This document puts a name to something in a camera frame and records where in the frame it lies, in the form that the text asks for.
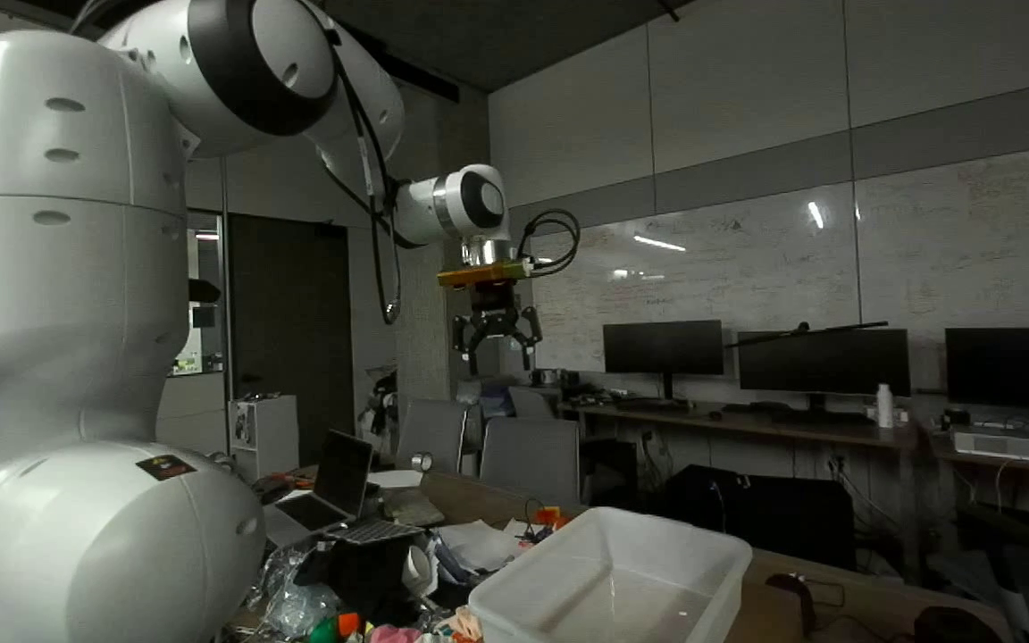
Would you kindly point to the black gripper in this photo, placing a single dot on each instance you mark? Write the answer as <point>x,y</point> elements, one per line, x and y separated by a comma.
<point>497,304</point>

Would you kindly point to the black computer monitor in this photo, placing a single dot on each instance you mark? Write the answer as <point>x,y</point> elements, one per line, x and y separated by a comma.
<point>663,344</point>
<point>822,359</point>
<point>1016,366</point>

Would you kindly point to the white crumpled papers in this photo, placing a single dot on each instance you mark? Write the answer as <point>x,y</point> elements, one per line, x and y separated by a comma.
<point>479,550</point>

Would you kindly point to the white plastic bin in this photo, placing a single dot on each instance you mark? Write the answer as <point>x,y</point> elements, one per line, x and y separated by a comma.
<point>515,608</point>

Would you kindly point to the grey office chair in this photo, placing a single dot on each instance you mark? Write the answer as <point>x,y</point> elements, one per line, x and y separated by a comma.
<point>534,460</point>

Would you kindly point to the crumpled clear plastic bag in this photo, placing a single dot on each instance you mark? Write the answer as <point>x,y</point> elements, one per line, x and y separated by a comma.
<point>295,595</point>

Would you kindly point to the small orange object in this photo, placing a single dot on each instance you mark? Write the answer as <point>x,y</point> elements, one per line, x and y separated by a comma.
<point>548,515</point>

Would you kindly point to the white plastic bottle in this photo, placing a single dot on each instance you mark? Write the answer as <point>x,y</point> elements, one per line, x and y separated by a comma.
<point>884,409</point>

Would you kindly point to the small white device box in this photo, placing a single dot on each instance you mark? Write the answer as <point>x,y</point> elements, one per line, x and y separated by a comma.
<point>996,444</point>

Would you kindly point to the orange printed cloth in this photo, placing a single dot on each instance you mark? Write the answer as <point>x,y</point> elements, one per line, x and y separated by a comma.
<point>463,628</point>

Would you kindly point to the white cabinet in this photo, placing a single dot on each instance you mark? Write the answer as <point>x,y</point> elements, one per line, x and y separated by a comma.
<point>266,434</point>

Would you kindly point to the wooden office desk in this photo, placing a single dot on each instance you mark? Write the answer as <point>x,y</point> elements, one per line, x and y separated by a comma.
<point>1016,466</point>
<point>814,432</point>

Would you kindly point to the silver open laptop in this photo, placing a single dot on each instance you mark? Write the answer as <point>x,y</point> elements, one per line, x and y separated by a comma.
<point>341,478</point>

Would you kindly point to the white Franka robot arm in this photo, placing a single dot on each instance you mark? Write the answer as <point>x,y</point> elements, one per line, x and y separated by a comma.
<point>61,299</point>

